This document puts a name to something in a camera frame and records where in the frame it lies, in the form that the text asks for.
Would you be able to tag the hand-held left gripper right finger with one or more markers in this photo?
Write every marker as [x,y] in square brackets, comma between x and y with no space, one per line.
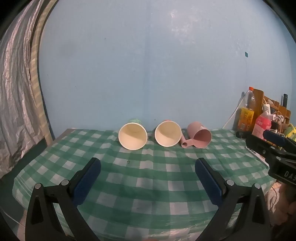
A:
[209,183]

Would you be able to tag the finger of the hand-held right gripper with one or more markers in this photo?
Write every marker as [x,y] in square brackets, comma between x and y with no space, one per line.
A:
[259,144]
[275,138]

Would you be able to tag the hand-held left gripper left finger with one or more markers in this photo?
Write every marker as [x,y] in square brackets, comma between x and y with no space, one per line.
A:
[86,183]

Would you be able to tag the red paper cup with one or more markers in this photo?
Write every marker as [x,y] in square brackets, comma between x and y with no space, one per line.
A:
[167,134]

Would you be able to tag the green paper cup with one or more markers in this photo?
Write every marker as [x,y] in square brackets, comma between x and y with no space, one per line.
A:
[132,136]

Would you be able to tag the person's right forearm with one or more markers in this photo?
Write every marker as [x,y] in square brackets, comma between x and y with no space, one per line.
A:
[286,204]

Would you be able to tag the yellow-green packet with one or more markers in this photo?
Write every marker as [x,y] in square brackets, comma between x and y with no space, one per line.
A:
[291,131]

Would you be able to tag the pink-labelled plastic bottle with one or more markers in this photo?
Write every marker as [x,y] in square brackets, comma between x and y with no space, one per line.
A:
[261,125]

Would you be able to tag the wooden desk rack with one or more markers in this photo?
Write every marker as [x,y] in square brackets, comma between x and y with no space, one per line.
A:
[281,111]

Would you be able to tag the white cloth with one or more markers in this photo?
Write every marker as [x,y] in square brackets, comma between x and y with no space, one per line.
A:
[272,199]

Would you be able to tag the orange-capped drink bottle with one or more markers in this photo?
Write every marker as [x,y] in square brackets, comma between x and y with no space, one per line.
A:
[246,113]

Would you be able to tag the black cylindrical bottle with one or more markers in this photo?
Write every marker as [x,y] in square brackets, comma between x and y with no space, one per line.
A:
[284,100]

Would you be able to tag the green checked tablecloth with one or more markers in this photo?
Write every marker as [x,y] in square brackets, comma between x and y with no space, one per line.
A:
[148,180]

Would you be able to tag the silver curtain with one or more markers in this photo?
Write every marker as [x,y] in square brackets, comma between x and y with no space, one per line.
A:
[16,97]

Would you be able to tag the striped bed frame post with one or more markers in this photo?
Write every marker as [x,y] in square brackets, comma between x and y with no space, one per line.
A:
[37,76]

